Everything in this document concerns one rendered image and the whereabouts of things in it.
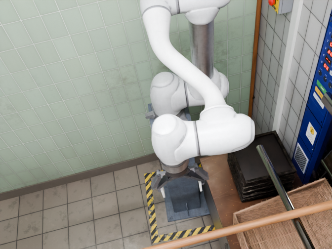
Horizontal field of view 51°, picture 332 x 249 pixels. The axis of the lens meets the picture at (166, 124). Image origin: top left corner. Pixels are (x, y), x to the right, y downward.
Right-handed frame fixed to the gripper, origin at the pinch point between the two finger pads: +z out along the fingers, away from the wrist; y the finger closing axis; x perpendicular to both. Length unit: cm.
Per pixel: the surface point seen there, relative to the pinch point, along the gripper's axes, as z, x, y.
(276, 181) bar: 13.3, -2.7, -36.9
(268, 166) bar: 13.8, -10.0, -36.0
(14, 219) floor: 132, -63, 139
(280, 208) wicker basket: 67, -12, -48
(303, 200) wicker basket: 65, -13, -61
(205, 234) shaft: 8.7, 14.8, -5.5
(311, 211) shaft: 9.5, 12.5, -44.4
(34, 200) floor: 133, -77, 125
